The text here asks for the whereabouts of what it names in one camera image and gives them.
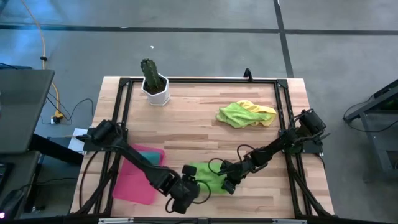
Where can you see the black side table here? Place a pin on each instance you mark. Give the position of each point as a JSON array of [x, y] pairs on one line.
[[376, 102]]

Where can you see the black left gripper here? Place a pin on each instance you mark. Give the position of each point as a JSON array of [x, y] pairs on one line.
[[190, 188]]

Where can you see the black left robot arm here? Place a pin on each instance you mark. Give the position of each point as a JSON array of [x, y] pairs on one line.
[[136, 160]]

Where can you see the lime green microfiber towel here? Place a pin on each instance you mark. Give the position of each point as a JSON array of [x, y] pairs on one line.
[[236, 115]]

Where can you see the black desk beam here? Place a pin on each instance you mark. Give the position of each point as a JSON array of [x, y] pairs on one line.
[[53, 149]]

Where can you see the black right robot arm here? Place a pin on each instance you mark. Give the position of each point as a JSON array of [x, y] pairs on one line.
[[273, 146]]

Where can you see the yellow power plug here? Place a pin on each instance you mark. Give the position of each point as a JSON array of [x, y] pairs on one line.
[[57, 117]]

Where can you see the teal microfiber towel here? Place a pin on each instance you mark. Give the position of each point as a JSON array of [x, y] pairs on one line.
[[154, 157]]

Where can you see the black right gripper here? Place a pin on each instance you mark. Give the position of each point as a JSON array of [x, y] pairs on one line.
[[236, 171]]

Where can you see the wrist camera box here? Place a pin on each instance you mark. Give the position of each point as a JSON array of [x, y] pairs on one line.
[[189, 170], [229, 187]]

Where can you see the black bracket clamp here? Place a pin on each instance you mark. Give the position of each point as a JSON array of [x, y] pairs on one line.
[[247, 75]]

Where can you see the black device with LED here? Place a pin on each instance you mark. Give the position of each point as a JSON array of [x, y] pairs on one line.
[[12, 202]]

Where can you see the black aluminium table frame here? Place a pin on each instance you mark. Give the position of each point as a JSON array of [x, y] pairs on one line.
[[202, 80]]

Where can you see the white paper sheet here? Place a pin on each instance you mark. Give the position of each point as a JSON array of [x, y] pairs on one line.
[[74, 144]]

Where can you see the yellow microfiber towel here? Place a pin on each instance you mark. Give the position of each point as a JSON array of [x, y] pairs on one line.
[[258, 108]]

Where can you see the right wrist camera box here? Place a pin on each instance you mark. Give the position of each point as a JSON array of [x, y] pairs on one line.
[[229, 187]]

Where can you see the grey desk top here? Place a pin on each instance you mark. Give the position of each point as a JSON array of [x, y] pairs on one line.
[[21, 109]]

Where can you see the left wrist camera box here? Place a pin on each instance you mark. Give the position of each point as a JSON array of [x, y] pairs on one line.
[[189, 170]]

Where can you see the green cactus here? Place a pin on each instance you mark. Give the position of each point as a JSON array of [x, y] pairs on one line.
[[150, 73]]

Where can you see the silver rail bracket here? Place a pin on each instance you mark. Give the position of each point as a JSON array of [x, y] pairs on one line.
[[289, 221], [115, 221]]

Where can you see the white hexagonal planter pot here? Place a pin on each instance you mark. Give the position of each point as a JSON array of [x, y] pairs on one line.
[[158, 98]]

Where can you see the pink plastic basket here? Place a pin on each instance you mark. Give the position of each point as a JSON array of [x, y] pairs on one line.
[[133, 189]]

